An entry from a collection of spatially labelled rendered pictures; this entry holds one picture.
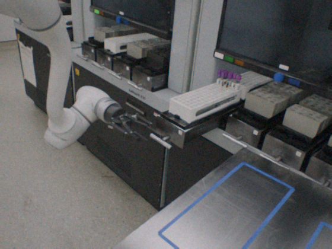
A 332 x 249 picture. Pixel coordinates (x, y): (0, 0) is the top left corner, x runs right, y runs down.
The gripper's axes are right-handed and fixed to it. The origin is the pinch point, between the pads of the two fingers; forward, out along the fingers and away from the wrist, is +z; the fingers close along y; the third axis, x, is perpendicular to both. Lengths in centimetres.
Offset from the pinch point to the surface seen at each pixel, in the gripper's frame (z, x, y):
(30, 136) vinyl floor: -137, 74, 9
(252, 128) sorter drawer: 23.5, -5.5, 26.5
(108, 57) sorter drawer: -62, -6, 27
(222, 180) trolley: 34.6, -7.4, -5.6
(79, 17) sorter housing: -105, -16, 36
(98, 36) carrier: -82, -10, 34
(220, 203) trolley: 39.2, -7.3, -12.3
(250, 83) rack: 7.8, -11.6, 46.8
